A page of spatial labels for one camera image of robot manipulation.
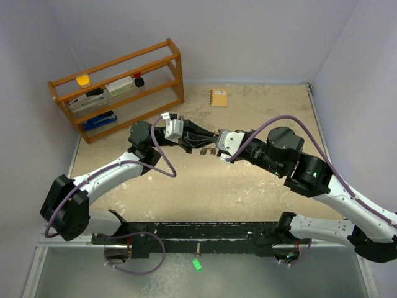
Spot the green key tag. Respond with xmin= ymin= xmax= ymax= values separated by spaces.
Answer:
xmin=192 ymin=243 xmax=203 ymax=272

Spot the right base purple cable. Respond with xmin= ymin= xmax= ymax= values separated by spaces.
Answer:
xmin=277 ymin=237 xmax=314 ymax=269

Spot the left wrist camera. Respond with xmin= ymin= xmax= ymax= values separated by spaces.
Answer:
xmin=161 ymin=112 xmax=184 ymax=143

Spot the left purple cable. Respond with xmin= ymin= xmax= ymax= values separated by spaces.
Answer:
xmin=45 ymin=115 xmax=177 ymax=239

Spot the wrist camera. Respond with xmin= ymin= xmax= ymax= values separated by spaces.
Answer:
xmin=161 ymin=112 xmax=184 ymax=143
xmin=215 ymin=129 xmax=245 ymax=162

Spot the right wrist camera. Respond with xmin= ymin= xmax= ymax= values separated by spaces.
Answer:
xmin=215 ymin=129 xmax=245 ymax=162

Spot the black base frame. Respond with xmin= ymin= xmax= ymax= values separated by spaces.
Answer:
xmin=92 ymin=221 xmax=310 ymax=259

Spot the yellow cap container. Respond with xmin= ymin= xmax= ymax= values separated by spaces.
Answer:
xmin=76 ymin=73 xmax=91 ymax=88

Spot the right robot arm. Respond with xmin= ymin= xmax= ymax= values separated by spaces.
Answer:
xmin=220 ymin=127 xmax=396 ymax=263

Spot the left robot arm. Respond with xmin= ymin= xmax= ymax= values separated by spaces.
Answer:
xmin=40 ymin=119 xmax=216 ymax=241

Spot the red black bottle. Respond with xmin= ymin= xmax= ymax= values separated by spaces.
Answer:
xmin=133 ymin=72 xmax=145 ymax=88

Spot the bunch of metal keys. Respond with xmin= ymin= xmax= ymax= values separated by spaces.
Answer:
xmin=200 ymin=147 xmax=216 ymax=155

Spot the blue stapler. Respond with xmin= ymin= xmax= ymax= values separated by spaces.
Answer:
xmin=83 ymin=111 xmax=117 ymax=131

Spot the white box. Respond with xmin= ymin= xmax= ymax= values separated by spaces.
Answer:
xmin=105 ymin=76 xmax=134 ymax=97

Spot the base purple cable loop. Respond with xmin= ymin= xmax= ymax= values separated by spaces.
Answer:
xmin=104 ymin=231 xmax=167 ymax=276

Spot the brown spiral notebook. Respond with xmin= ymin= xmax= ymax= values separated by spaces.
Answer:
xmin=210 ymin=89 xmax=228 ymax=107

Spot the wooden shelf rack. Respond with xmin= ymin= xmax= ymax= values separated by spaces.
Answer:
xmin=47 ymin=39 xmax=185 ymax=143

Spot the white black stapler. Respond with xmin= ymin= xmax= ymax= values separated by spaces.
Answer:
xmin=68 ymin=90 xmax=110 ymax=113

